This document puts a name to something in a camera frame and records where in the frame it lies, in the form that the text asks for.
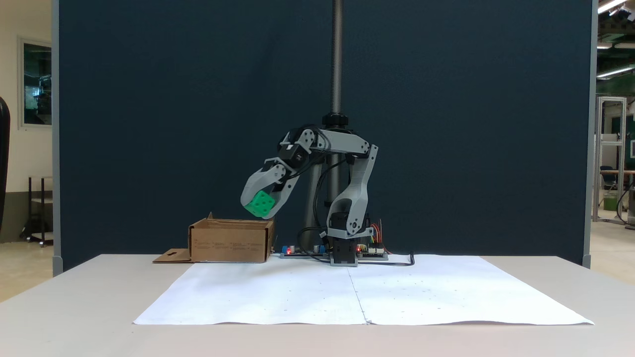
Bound circuit board with coloured wires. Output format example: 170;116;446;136
357;222;391;261

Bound black elbow motor cable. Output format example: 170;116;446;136
297;158;349;258

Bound white paper sheet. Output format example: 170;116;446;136
347;255;595;327
132;261;371;326

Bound black rolling cart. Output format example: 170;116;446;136
19;176;54;248

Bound green dice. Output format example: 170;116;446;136
244;190;276;219

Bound blue circuit board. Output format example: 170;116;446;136
279;244;329;259

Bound framed wall window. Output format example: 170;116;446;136
18;36;53;130

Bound black power cable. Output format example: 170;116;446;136
358;252;416;267

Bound black rounded object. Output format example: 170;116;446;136
0;96;11;233

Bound aluminium frame rack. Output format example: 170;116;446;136
593;96;628;225

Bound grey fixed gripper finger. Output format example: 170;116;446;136
262;174;302;220

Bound threaded metal pole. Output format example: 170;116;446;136
303;0;355;251

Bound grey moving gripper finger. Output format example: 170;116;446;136
240;159;288;210

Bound brown cardboard box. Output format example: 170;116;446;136
152;212;276;264

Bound dark blue partition panel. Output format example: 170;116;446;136
52;0;599;272

